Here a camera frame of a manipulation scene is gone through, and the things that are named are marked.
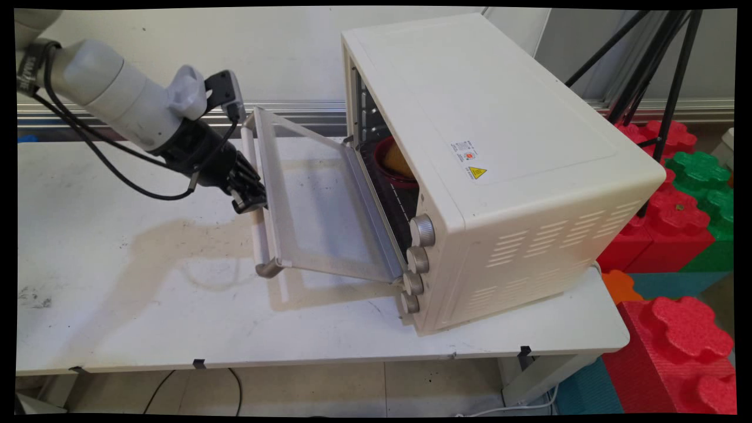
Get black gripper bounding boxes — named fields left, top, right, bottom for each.
left=150, top=119, right=268, bottom=215

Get cream oven door with glass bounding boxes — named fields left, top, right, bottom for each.
left=241, top=106, right=407, bottom=285

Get red bowl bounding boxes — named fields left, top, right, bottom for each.
left=374, top=136, right=419, bottom=189

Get yellow food item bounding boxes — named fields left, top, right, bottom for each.
left=385, top=144, right=415, bottom=178

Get white printed label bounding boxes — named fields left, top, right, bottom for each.
left=451, top=140, right=478, bottom=166

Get cream toaster oven body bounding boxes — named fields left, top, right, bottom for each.
left=341, top=13, right=667, bottom=337

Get white table leg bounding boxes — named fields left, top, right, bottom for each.
left=498, top=352, right=601, bottom=407
left=16, top=375, right=78, bottom=415

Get orange foam piece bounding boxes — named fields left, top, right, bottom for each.
left=602, top=269, right=644, bottom=306

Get teal foam block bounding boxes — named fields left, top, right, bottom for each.
left=555, top=357, right=625, bottom=415

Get small red foam block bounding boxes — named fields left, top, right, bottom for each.
left=614, top=120, right=699, bottom=158

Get teal foam mat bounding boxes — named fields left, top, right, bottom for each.
left=629, top=271, right=735, bottom=301

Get black tripod legs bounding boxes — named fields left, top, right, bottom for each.
left=564, top=9, right=706, bottom=219

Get green foam block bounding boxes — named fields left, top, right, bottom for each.
left=664, top=151, right=735, bottom=273

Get large red foam block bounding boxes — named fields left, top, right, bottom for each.
left=602, top=296, right=738, bottom=415

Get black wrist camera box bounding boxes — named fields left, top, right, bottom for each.
left=204, top=69, right=247, bottom=124

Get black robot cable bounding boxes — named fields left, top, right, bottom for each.
left=26, top=40, right=239, bottom=202

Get metal wire oven rack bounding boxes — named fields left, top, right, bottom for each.
left=376, top=173, right=419, bottom=239

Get black floor cable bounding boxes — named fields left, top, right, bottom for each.
left=229, top=368, right=243, bottom=417
left=143, top=369, right=177, bottom=415

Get white floor cable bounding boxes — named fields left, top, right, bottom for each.
left=469, top=385, right=560, bottom=417

